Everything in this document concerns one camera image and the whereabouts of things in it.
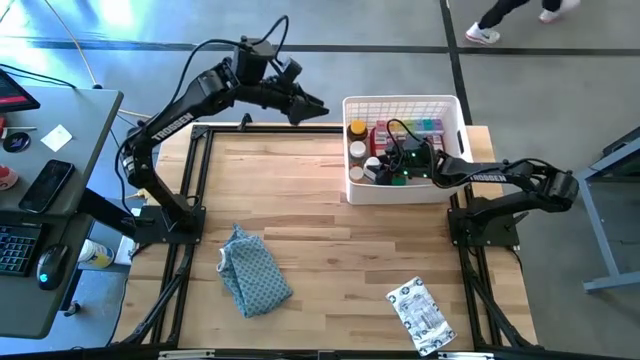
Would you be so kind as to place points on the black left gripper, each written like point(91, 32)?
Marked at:
point(280, 97)

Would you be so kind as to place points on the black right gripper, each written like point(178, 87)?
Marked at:
point(390, 172)

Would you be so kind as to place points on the green bandage roll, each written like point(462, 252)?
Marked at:
point(398, 181)

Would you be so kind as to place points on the red first aid kit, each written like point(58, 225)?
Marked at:
point(381, 146)

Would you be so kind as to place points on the brown bottle yellow cap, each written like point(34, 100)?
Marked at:
point(357, 127)

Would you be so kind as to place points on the rainbow pill organizer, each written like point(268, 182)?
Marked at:
point(425, 125)

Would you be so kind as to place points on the blue patterned hospital gown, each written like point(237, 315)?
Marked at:
point(255, 275)

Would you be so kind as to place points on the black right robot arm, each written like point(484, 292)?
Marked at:
point(480, 176)

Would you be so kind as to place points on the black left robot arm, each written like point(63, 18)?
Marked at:
point(172, 120)

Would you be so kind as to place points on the white perforated plastic basket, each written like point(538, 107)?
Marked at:
point(400, 196)

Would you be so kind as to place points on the white printed foil packet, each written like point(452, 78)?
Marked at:
point(420, 315)

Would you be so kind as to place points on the person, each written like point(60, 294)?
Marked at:
point(482, 34)

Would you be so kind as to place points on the grey office desk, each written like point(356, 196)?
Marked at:
point(75, 130)

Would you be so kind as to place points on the grey metal table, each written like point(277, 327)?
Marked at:
point(615, 281)

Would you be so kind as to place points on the white paper note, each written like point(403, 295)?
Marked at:
point(56, 138)

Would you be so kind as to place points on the white yellow canister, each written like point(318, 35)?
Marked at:
point(97, 254)

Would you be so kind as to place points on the black smartphone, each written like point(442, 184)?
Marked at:
point(47, 186)

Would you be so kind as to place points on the dark screen with red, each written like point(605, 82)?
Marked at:
point(15, 95)

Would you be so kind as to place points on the round dark coaster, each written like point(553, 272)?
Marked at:
point(16, 142)

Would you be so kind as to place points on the black computer mouse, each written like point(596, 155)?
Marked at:
point(51, 265)

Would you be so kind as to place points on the red white object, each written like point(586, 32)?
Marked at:
point(6, 177)

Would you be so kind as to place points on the black keyboard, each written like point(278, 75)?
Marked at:
point(17, 250)

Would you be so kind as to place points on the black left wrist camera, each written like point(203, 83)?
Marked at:
point(289, 70)

